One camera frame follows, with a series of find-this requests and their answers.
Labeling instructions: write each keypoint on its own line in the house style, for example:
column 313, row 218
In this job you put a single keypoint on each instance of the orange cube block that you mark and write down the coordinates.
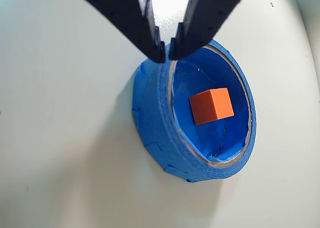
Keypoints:
column 212, row 106

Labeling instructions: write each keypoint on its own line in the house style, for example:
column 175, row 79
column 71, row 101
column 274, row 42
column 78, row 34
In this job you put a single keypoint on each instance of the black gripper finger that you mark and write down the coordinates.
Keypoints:
column 130, row 23
column 205, row 20

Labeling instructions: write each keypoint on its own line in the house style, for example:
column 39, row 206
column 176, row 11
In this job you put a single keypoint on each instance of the blue tape roll bin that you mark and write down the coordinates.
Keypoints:
column 152, row 118

